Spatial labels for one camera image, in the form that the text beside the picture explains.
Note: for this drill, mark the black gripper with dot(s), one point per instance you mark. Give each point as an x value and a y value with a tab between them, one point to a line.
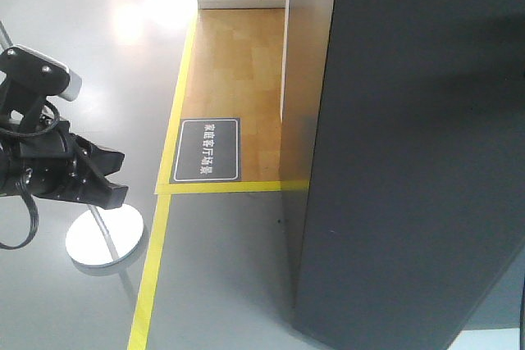
36	146

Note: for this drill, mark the dark grey fridge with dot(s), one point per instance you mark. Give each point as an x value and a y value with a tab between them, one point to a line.
402	171

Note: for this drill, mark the silver sign stand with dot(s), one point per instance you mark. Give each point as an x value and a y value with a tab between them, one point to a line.
98	237

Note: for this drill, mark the black floor sign sticker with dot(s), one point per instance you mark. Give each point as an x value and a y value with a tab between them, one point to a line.
208	150

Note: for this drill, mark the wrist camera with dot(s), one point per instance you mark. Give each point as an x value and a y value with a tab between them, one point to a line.
40	73

